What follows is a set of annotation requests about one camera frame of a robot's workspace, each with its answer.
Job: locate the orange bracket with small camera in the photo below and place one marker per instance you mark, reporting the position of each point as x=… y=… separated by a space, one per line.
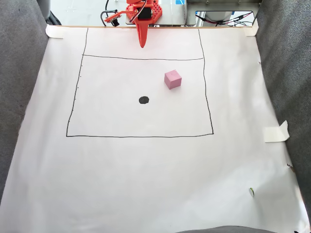
x=114 y=19

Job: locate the white paper sheet with lines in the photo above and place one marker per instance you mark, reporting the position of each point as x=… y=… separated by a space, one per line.
x=145 y=170

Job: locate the black dot mark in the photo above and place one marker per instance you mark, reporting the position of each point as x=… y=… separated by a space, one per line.
x=144 y=100

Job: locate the pink cube block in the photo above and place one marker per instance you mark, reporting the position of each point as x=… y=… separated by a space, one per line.
x=173 y=79

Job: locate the white tape piece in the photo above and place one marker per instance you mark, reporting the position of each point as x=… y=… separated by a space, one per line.
x=251 y=30
x=274 y=134
x=54 y=32

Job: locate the grey cloth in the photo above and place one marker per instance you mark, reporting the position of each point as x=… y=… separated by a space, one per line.
x=19 y=85

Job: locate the small brown scrap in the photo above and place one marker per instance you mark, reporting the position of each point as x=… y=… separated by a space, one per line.
x=290 y=168

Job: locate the metal frame with window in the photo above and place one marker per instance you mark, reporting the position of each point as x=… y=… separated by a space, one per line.
x=218 y=5

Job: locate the dark grey cylinder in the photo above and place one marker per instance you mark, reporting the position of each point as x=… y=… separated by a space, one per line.
x=45 y=9

